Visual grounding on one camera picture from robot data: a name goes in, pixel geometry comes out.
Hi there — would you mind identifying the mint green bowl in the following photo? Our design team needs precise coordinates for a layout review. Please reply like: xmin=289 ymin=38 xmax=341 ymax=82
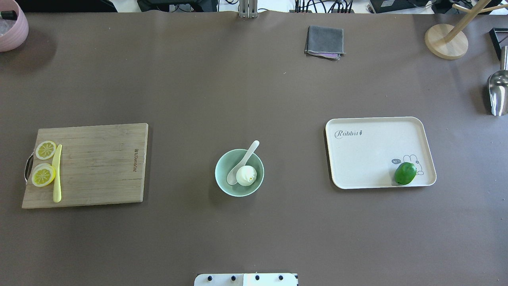
xmin=215 ymin=149 xmax=265 ymax=197

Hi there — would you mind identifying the wooden mug tree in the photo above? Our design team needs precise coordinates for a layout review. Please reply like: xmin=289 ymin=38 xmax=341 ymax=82
xmin=424 ymin=0 xmax=508 ymax=60

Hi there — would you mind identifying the metal scoop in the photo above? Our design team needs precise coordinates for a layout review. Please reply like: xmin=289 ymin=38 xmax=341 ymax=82
xmin=487 ymin=46 xmax=508 ymax=116

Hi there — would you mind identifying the lemon slice stack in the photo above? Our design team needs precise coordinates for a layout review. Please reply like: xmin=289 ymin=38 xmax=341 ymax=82
xmin=31 ymin=163 xmax=56 ymax=187

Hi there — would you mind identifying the white rabbit tray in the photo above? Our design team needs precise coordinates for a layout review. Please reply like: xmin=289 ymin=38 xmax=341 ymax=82
xmin=325 ymin=116 xmax=437 ymax=189

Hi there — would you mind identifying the white camera pole base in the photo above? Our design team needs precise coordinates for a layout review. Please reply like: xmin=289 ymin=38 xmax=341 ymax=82
xmin=194 ymin=272 xmax=299 ymax=286

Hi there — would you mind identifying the yellow plastic knife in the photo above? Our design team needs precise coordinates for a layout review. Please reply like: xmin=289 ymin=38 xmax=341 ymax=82
xmin=52 ymin=144 xmax=62 ymax=203

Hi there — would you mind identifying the aluminium frame post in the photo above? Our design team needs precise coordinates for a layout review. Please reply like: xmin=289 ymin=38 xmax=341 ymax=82
xmin=239 ymin=0 xmax=258 ymax=18

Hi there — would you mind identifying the green lime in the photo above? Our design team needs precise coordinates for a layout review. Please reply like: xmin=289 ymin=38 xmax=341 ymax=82
xmin=394 ymin=162 xmax=418 ymax=185

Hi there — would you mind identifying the white ceramic spoon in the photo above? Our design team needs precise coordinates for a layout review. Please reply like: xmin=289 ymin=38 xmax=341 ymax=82
xmin=226 ymin=141 xmax=260 ymax=185

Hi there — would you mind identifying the lemon slice near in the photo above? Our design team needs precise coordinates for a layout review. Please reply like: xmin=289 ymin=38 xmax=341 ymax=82
xmin=34 ymin=141 xmax=58 ymax=160

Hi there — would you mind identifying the white steamed bun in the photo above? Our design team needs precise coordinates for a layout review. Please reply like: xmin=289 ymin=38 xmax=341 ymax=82
xmin=236 ymin=165 xmax=257 ymax=186

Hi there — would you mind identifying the pink bowl with ice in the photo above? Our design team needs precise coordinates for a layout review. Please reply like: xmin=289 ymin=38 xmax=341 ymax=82
xmin=0 ymin=0 xmax=29 ymax=52

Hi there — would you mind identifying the grey folded cloth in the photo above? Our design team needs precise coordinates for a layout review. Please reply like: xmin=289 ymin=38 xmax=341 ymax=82
xmin=304 ymin=25 xmax=345 ymax=60

